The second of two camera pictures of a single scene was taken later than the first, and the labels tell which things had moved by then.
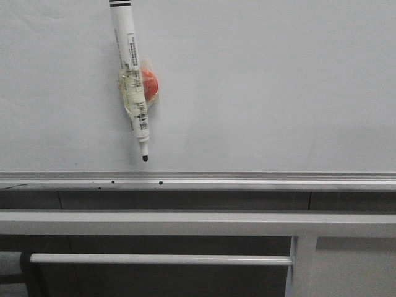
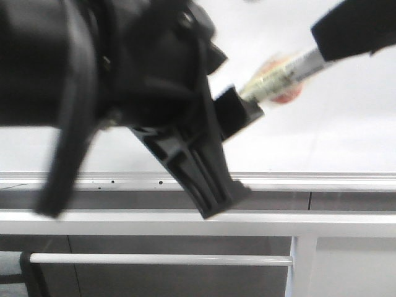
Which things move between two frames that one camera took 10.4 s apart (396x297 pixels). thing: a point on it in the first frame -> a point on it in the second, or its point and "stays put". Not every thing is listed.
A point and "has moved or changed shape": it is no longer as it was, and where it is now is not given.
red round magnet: (150, 85) has moved or changed shape
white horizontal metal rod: (164, 258) stays put
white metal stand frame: (307, 226) stays put
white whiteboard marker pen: (133, 88) has moved or changed shape
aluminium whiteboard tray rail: (200, 180) stays put
